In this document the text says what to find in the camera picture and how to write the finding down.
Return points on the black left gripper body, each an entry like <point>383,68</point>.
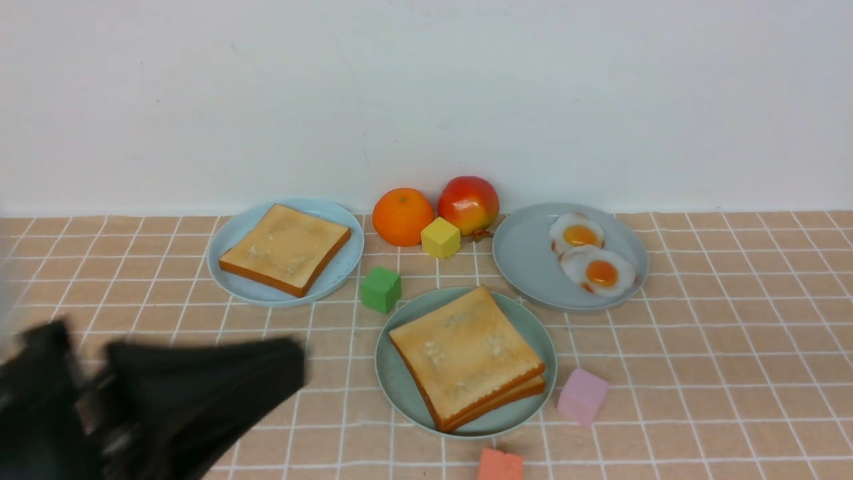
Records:
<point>152,412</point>

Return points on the toast slice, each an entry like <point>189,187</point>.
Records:
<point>464,353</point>
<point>527,389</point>
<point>287,250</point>

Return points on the light blue bread plate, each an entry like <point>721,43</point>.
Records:
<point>334,275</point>

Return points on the teal centre plate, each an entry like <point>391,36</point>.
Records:
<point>399,386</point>

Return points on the green foam cube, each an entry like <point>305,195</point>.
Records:
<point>380,289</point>

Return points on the orange fruit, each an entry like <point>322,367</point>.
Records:
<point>400,216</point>

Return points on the yellow foam cube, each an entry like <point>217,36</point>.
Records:
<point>441,239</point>

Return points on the orange-red foam cube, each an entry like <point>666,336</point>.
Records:
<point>498,465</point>

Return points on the red yellow apple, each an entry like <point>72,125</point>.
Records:
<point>472,204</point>

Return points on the pink foam cube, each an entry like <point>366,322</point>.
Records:
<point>582,397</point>

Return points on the grey-blue egg plate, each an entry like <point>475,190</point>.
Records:
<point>523,254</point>

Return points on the rear fried egg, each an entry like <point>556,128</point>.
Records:
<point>575,230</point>

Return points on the fried egg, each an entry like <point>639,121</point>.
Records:
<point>598,271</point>
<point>575,230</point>

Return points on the front right fried egg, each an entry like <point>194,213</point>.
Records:
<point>598,271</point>

